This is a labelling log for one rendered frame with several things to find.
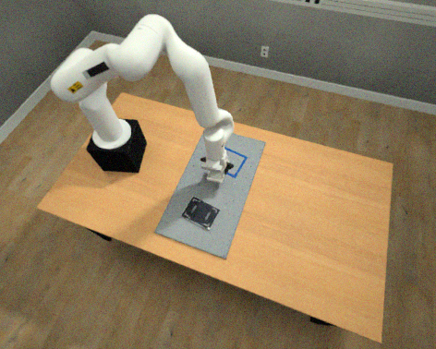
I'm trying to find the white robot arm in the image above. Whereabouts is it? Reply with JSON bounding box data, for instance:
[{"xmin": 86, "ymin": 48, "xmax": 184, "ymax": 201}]
[{"xmin": 51, "ymin": 15, "xmax": 234, "ymax": 174}]

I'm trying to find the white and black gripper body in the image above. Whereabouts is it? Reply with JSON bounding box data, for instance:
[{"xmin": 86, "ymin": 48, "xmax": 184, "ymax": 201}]
[{"xmin": 219, "ymin": 153, "xmax": 228, "ymax": 169}]

